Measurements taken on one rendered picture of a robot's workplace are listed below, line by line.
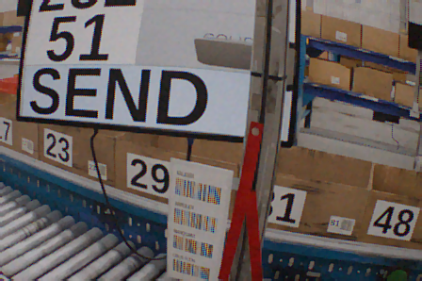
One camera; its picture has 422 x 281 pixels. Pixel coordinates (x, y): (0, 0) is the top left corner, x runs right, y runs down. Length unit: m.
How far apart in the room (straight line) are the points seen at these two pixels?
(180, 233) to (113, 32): 0.32
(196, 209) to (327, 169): 0.91
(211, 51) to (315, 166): 0.89
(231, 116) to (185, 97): 0.07
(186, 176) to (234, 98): 0.14
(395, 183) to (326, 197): 0.38
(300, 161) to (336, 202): 0.34
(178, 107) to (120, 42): 0.14
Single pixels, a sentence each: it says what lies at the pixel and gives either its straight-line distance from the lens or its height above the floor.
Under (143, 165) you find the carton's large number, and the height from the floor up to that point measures 0.99.
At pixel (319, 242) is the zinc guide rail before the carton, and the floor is 0.89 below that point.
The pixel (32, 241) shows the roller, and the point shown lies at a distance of 1.39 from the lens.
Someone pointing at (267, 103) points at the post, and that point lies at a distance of 0.57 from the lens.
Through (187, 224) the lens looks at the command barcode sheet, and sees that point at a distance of 0.65.
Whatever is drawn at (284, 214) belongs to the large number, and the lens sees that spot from 1.26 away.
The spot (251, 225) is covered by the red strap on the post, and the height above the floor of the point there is 1.18.
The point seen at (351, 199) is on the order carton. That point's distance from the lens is 1.21.
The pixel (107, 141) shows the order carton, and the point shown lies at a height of 1.03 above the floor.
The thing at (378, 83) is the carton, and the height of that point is 0.98.
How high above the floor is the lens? 1.44
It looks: 15 degrees down
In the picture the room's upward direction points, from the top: 5 degrees clockwise
